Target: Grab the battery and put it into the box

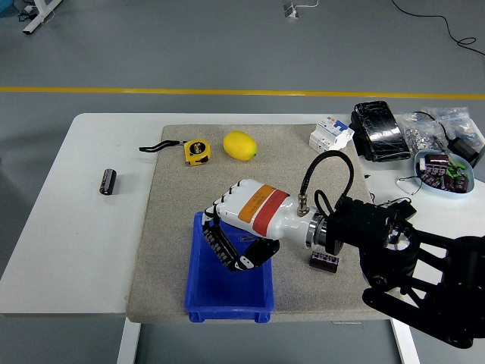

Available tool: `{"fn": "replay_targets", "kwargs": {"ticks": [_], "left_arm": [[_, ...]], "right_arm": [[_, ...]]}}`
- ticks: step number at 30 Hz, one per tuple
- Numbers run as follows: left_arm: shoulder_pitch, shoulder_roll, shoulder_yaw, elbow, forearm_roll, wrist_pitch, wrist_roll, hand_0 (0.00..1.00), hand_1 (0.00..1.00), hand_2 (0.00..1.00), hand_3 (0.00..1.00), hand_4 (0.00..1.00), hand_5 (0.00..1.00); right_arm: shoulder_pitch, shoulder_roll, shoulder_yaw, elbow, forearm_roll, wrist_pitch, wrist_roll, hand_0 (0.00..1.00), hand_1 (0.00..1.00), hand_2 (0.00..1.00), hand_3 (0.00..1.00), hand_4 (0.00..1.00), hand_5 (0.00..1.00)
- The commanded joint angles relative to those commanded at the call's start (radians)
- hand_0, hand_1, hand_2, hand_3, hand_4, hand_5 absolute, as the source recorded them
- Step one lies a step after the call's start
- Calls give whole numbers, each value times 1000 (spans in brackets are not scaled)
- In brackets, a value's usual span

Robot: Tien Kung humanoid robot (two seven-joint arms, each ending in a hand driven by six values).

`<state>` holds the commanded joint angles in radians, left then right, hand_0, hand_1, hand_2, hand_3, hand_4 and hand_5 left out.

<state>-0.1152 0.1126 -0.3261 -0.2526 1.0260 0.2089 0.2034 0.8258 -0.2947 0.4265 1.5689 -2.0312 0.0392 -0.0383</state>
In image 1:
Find small black power adapter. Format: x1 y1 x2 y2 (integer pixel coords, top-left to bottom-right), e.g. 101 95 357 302
386 199 418 220

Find thin wire loop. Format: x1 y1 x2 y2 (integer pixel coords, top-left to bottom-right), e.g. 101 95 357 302
396 176 424 196

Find grey-brown mat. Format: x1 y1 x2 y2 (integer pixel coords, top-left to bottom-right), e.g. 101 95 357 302
126 124 405 324

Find yellow tape measure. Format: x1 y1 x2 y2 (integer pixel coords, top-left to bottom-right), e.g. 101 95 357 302
138 139 212 168

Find thin black adapter cable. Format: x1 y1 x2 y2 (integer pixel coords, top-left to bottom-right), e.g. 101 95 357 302
368 192 395 209

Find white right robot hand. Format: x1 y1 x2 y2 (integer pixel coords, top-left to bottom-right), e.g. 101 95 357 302
202 179 314 273

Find green plastic parts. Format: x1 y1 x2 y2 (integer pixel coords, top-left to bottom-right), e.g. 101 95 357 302
446 160 468 178

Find black wrapped device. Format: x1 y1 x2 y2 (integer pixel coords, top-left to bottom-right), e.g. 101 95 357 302
348 100 412 163

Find black floor cable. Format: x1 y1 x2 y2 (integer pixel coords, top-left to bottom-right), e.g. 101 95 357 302
390 0 485 58

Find large black power adapter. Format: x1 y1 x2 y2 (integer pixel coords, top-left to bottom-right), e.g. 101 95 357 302
447 135 485 168

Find plastic bag of metal nuts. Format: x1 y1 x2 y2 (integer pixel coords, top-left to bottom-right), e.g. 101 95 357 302
400 111 447 153

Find white circuit breaker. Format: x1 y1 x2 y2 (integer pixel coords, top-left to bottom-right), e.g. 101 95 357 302
308 116 355 160

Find white desk frame leg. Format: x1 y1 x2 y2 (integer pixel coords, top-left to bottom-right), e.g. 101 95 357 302
21 0 64 37

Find black cylindrical battery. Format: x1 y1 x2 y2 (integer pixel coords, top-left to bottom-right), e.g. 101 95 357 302
99 168 117 196

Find white table leg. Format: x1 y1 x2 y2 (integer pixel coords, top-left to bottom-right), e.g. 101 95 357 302
116 316 142 364
391 318 421 364

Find light blue bowl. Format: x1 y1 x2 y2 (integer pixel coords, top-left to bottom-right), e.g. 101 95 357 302
413 150 477 199

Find blue plastic box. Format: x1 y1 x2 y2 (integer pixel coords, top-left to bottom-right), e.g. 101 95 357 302
183 211 275 325

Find yellow lemon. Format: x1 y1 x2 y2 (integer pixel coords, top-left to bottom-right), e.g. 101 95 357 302
222 130 258 162

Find plastic bag of blue parts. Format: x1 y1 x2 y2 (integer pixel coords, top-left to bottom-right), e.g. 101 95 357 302
421 105 475 142

